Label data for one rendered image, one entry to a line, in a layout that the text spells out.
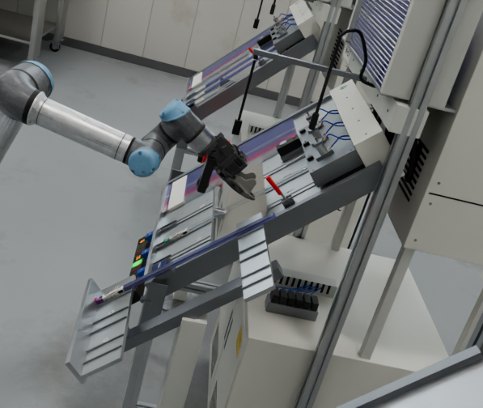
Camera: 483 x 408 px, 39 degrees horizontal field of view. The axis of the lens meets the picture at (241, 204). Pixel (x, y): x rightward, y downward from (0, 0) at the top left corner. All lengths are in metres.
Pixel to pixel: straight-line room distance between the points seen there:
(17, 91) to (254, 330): 0.92
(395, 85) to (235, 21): 4.87
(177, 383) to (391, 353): 0.71
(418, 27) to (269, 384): 1.09
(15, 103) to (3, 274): 1.43
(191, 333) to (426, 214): 0.68
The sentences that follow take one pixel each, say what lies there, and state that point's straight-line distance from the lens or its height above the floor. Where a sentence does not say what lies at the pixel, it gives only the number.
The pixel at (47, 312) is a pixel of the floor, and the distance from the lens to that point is 2.97.
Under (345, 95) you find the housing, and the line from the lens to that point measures 2.12.
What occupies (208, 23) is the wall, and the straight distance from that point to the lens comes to 6.53.
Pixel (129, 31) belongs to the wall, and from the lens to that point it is 6.64.
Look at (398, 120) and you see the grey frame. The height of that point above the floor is 1.34.
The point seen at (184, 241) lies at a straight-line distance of 2.02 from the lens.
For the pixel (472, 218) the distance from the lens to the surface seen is 1.90.
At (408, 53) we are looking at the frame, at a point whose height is 1.50.
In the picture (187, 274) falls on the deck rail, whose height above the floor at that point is 0.78.
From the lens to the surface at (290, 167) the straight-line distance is 2.06.
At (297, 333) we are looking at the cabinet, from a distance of 2.08.
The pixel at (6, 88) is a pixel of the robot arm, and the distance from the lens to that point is 1.88.
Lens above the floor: 1.75
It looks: 24 degrees down
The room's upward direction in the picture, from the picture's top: 16 degrees clockwise
